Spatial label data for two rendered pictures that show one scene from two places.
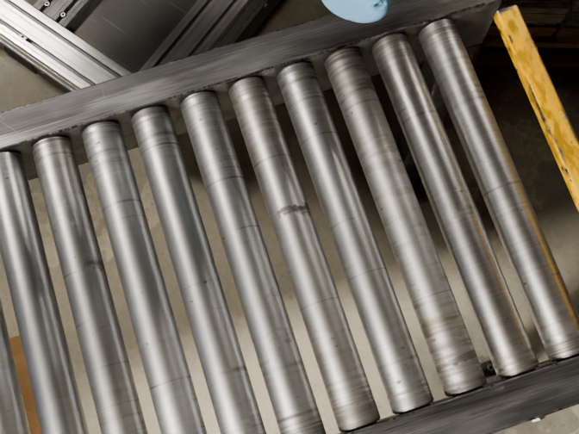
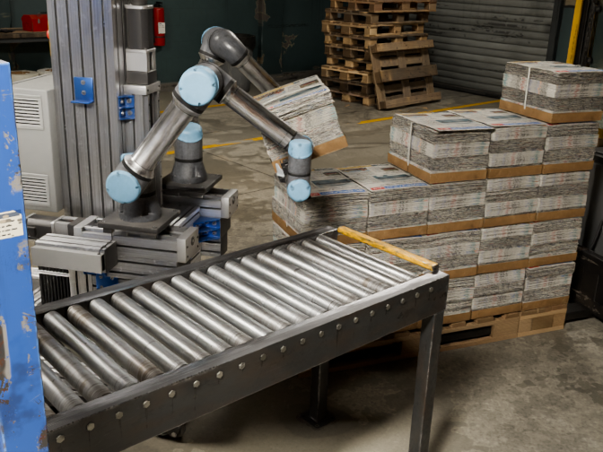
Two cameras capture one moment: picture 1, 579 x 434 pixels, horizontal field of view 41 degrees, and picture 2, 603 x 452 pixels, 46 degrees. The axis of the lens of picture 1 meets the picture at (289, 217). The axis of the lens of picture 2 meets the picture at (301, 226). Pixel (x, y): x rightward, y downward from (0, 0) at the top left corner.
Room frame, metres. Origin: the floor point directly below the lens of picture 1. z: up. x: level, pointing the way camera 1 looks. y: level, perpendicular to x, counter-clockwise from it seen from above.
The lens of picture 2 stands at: (-1.57, 0.95, 1.69)
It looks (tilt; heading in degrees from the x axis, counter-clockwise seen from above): 20 degrees down; 332
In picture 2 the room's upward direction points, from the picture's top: 2 degrees clockwise
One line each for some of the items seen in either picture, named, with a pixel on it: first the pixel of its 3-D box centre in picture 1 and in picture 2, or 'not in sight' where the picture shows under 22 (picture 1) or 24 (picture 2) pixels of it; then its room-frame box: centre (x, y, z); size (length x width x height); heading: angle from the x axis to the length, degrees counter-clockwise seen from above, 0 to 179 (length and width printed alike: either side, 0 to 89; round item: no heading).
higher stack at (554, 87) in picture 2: not in sight; (535, 198); (0.90, -1.63, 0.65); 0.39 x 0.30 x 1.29; 175
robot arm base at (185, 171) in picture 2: not in sight; (188, 167); (1.25, 0.02, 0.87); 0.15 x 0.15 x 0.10
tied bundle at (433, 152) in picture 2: not in sight; (437, 146); (0.95, -1.04, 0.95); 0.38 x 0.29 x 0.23; 175
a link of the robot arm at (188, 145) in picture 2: not in sight; (187, 140); (1.25, 0.02, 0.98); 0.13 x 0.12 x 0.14; 175
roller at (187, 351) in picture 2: not in sight; (158, 329); (0.08, 0.49, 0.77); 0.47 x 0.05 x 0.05; 14
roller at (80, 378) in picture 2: not in sight; (63, 361); (0.02, 0.74, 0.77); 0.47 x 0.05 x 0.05; 14
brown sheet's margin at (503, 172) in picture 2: not in sight; (490, 160); (0.92, -1.34, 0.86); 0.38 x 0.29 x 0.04; 176
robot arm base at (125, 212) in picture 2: not in sight; (139, 202); (0.86, 0.33, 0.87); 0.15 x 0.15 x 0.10
